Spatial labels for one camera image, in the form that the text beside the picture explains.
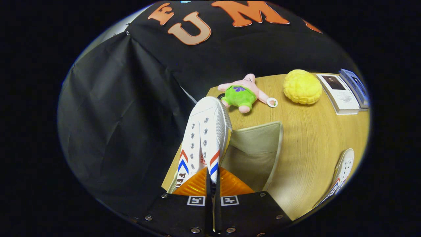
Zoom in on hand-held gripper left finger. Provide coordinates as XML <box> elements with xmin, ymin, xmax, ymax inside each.
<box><xmin>138</xmin><ymin>167</ymin><xmax>211</xmax><ymax>237</ymax></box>

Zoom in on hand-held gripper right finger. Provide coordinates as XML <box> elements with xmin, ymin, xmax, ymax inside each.
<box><xmin>214</xmin><ymin>166</ymin><xmax>293</xmax><ymax>237</ymax></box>

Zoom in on beige fabric storage box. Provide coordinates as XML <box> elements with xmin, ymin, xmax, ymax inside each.
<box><xmin>219</xmin><ymin>121</ymin><xmax>284</xmax><ymax>193</ymax></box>

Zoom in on white canvas shoe striped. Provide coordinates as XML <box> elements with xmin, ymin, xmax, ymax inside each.
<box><xmin>167</xmin><ymin>96</ymin><xmax>233</xmax><ymax>195</ymax></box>
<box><xmin>314</xmin><ymin>148</ymin><xmax>355</xmax><ymax>208</ymax></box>

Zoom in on pink star plush toy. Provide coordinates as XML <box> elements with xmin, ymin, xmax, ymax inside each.
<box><xmin>218</xmin><ymin>73</ymin><xmax>278</xmax><ymax>114</ymax></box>

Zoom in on yellow round plush cushion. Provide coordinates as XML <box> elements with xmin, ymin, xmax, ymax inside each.
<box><xmin>283</xmin><ymin>69</ymin><xmax>323</xmax><ymax>105</ymax></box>

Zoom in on white portrait cover book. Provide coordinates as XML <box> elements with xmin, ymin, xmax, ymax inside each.
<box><xmin>316</xmin><ymin>73</ymin><xmax>360</xmax><ymax>115</ymax></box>

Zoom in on blue cover book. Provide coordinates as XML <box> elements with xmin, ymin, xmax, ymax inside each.
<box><xmin>339</xmin><ymin>68</ymin><xmax>369</xmax><ymax>108</ymax></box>

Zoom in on row of small black clips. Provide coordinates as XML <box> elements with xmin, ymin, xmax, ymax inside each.
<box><xmin>113</xmin><ymin>22</ymin><xmax>131</xmax><ymax>36</ymax></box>

